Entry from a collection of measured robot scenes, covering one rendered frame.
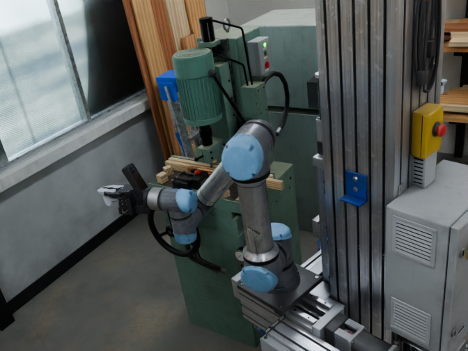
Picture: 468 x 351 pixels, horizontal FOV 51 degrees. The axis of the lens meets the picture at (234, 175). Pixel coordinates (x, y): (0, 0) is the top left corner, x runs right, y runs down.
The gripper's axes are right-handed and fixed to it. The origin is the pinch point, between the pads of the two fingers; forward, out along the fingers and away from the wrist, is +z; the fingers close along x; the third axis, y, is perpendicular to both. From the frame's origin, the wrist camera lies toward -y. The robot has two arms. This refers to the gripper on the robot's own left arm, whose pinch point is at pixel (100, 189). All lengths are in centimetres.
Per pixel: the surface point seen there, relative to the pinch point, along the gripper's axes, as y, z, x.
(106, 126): 21, 107, 149
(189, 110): -12, -5, 62
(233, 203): 28, -25, 54
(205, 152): 9, -8, 67
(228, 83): -20, -17, 81
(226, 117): -5, -16, 78
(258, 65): -26, -28, 91
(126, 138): 37, 109, 173
